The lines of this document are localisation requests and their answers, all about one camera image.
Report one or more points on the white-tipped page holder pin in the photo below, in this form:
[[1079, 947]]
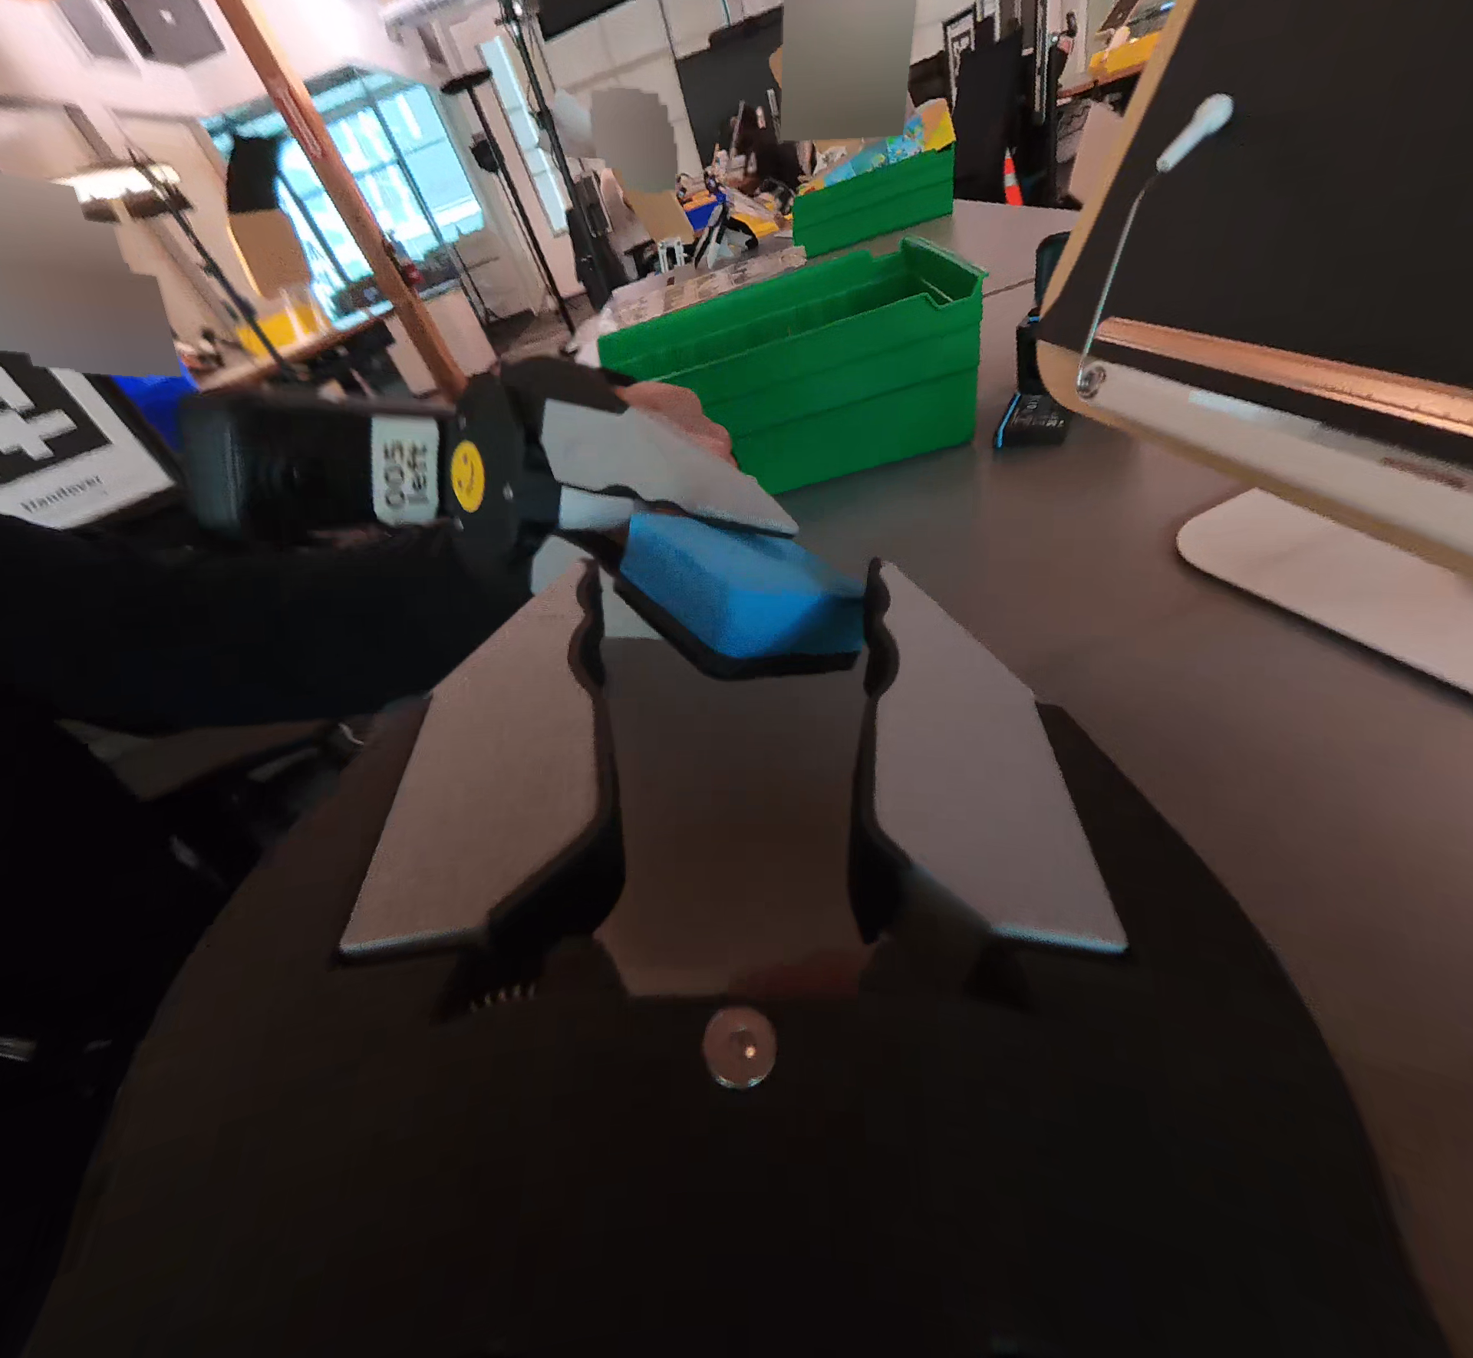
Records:
[[1192, 133]]

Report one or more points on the green plastic bin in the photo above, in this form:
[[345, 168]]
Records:
[[875, 202], [806, 392]]

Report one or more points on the blue black foam eraser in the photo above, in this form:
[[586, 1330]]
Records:
[[737, 587]]

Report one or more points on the black light stand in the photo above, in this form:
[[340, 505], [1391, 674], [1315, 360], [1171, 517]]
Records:
[[523, 173]]

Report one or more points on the white printed sign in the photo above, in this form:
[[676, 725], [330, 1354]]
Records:
[[69, 449]]

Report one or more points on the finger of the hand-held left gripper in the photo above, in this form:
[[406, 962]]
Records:
[[595, 513], [645, 455]]

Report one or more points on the person's left hand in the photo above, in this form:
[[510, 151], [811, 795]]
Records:
[[684, 418]]

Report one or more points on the orange traffic cone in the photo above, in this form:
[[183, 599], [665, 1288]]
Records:
[[1012, 180]]

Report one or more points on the black camera battery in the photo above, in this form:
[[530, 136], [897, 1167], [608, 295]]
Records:
[[1030, 425]]

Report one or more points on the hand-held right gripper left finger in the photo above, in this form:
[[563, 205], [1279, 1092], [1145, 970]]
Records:
[[494, 806]]

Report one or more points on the black wooden book stand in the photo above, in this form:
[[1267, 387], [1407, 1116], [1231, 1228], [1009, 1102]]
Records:
[[1324, 116]]

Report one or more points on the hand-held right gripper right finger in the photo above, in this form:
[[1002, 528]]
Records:
[[978, 806]]

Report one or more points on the black battery charger case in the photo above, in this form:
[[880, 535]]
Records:
[[1041, 345]]

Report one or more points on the blue plastic crate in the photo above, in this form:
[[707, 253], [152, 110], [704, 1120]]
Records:
[[170, 402]]

